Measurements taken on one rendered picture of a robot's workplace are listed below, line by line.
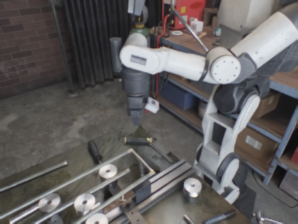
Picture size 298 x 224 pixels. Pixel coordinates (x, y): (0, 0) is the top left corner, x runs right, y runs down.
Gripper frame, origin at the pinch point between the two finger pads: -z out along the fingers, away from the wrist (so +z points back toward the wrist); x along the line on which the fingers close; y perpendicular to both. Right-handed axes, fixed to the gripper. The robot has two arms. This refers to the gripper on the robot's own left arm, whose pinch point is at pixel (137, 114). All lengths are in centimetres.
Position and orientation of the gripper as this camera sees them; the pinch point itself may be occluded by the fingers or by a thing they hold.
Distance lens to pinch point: 79.0
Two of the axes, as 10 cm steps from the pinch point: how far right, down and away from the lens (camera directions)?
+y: 10.0, 0.2, -0.4
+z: -0.1, -8.2, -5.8
